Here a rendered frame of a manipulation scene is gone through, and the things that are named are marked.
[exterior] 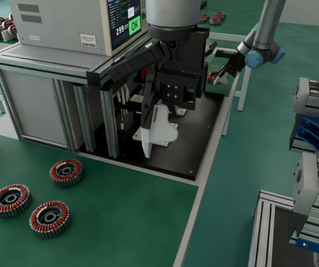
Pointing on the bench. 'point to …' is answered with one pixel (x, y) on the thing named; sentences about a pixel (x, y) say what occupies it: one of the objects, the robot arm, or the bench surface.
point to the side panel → (36, 109)
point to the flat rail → (120, 84)
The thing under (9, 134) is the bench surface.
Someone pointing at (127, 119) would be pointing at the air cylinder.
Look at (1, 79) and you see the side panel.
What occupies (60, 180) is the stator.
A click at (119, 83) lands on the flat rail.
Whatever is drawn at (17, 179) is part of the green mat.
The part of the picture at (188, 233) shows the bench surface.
